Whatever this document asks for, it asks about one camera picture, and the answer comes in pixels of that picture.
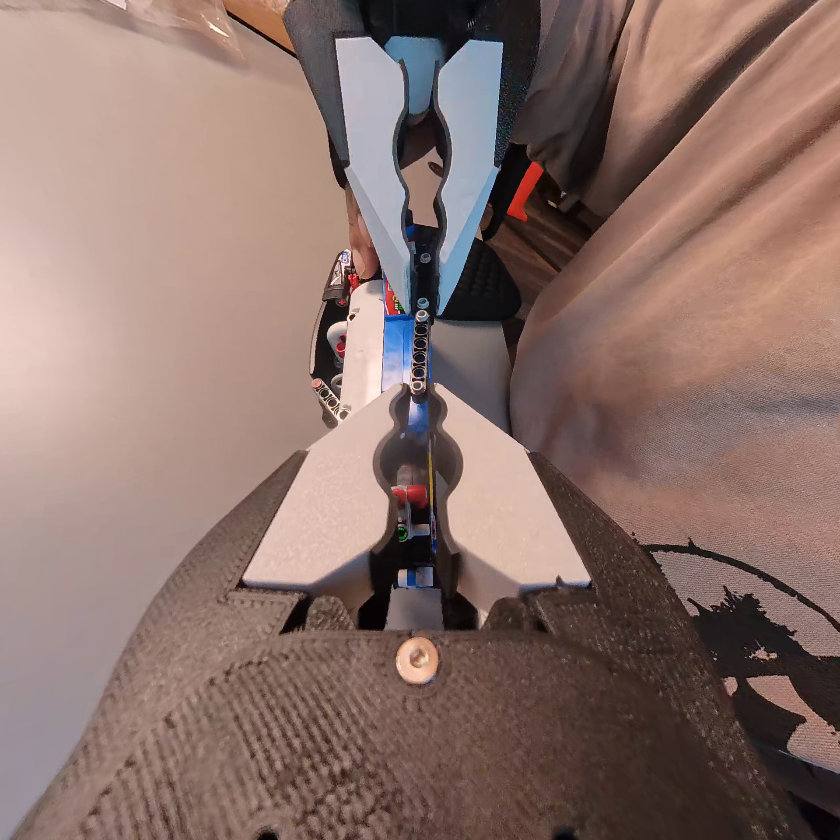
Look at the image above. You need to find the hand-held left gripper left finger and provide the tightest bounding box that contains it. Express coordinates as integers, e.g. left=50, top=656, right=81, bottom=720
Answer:
left=241, top=382, right=409, bottom=624

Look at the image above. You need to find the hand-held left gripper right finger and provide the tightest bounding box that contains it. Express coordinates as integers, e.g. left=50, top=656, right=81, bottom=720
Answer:
left=430, top=384, right=592, bottom=624

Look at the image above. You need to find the black mesh office chair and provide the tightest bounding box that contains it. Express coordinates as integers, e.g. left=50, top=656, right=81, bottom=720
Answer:
left=435, top=238, right=524, bottom=324

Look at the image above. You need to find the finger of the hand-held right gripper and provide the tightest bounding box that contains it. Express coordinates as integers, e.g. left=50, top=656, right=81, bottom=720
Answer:
left=428, top=38, right=506, bottom=318
left=335, top=36, right=422, bottom=314

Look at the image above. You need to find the person's right hand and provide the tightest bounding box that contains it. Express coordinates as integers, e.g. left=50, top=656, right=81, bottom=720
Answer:
left=346, top=193, right=383, bottom=282

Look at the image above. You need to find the black lego beam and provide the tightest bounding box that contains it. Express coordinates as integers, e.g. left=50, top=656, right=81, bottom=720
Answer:
left=410, top=249, right=435, bottom=395

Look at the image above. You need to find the partly built lego car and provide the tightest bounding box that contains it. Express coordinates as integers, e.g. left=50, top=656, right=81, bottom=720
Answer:
left=308, top=223, right=439, bottom=592

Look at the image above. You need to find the clear plastic bag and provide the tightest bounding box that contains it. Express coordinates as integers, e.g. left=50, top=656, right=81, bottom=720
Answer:
left=59, top=0, right=247, bottom=63

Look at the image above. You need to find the orange traffic cone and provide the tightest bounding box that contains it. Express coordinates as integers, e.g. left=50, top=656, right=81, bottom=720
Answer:
left=507, top=161, right=547, bottom=222

